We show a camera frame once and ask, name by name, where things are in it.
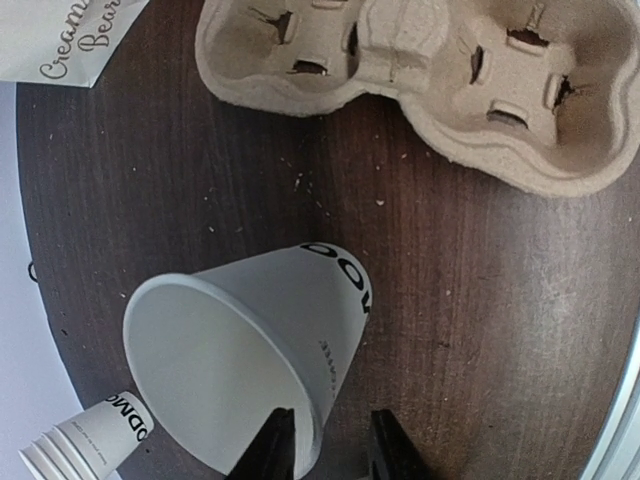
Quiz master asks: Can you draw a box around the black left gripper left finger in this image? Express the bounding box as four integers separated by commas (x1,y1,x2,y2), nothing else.
225,408,295,480

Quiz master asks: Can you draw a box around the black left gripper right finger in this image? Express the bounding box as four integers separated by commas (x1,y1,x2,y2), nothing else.
368,409,437,480

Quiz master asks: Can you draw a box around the white paper coffee cup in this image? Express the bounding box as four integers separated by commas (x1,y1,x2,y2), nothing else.
123,242,373,478

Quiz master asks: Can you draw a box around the brown pulp cup carrier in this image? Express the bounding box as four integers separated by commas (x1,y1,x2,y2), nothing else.
194,1,639,197

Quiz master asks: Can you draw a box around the white paper takeout bag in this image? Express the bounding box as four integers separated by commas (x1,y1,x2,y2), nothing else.
1,0,147,88

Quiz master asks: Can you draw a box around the stack of white paper cups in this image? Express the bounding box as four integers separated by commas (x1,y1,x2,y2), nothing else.
19,391,155,479

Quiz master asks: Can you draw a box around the aluminium front table rail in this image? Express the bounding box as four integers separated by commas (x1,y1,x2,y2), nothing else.
580,316,639,479

